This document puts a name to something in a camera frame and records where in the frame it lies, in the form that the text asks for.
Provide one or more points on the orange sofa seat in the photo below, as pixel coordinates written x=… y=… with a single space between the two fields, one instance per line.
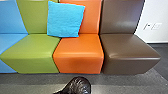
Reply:
x=80 y=53

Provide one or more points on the blue square cushion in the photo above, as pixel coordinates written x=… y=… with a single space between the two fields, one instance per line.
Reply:
x=66 y=19

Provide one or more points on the brown sofa seat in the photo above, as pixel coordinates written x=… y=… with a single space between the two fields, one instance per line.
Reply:
x=126 y=50

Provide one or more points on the green sofa seat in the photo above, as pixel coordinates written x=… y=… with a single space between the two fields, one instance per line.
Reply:
x=31 y=53

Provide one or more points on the blue sofa seat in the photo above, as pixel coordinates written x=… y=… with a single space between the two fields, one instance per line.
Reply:
x=10 y=33

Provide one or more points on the white wall outlet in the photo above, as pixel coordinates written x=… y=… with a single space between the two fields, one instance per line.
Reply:
x=152 y=26

